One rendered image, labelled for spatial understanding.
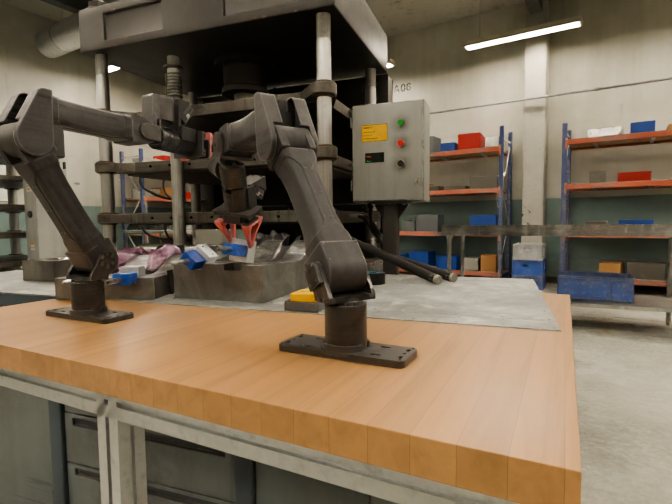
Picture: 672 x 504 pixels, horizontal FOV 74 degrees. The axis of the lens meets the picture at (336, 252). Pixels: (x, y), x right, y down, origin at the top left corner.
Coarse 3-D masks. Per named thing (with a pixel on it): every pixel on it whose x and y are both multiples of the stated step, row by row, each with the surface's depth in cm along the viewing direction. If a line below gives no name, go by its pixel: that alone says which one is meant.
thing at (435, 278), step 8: (368, 248) 156; (376, 248) 154; (376, 256) 153; (384, 256) 150; (392, 256) 147; (400, 264) 143; (408, 264) 141; (416, 272) 137; (424, 272) 135; (432, 272) 134; (432, 280) 132; (440, 280) 132
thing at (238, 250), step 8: (232, 240) 109; (240, 240) 108; (216, 248) 100; (224, 248) 101; (232, 248) 104; (240, 248) 105; (248, 248) 107; (232, 256) 109; (240, 256) 106; (248, 256) 108
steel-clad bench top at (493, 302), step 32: (0, 288) 133; (32, 288) 133; (384, 288) 126; (416, 288) 125; (448, 288) 125; (480, 288) 124; (512, 288) 123; (416, 320) 85; (448, 320) 85; (480, 320) 85; (512, 320) 84; (544, 320) 84
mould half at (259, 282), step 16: (272, 240) 139; (224, 256) 134; (256, 256) 130; (288, 256) 127; (304, 256) 126; (176, 272) 113; (192, 272) 111; (208, 272) 110; (224, 272) 108; (240, 272) 106; (256, 272) 105; (272, 272) 109; (288, 272) 117; (304, 272) 127; (176, 288) 113; (192, 288) 112; (208, 288) 110; (224, 288) 108; (240, 288) 107; (256, 288) 105; (272, 288) 109; (288, 288) 117; (304, 288) 127
